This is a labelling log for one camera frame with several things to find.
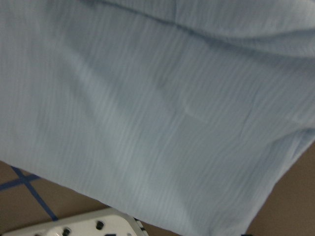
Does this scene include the light blue button-up shirt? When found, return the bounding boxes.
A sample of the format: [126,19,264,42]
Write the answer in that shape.
[0,0,315,236]

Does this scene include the white camera stand base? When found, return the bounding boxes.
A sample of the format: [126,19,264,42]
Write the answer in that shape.
[4,208,148,236]

